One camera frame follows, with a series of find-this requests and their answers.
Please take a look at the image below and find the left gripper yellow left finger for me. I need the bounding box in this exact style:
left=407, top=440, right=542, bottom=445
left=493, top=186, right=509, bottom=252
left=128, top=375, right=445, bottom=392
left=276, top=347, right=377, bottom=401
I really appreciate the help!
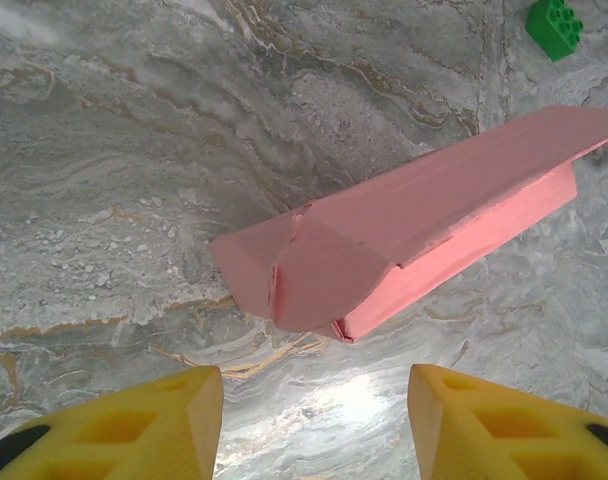
left=0, top=365, right=226, bottom=480

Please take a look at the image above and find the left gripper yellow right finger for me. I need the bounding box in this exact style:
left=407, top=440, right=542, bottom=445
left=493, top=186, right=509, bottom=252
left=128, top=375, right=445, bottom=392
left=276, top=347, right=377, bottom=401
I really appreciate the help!
left=408, top=363, right=608, bottom=480

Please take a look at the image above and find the pink paper box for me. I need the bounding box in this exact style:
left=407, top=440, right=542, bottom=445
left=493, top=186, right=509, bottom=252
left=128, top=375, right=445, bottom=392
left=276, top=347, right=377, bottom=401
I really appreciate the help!
left=207, top=103, right=608, bottom=345

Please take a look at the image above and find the green toy brick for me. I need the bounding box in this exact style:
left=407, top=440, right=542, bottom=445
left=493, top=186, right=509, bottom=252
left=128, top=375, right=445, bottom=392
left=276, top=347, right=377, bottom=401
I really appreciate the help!
left=525, top=0, right=586, bottom=63

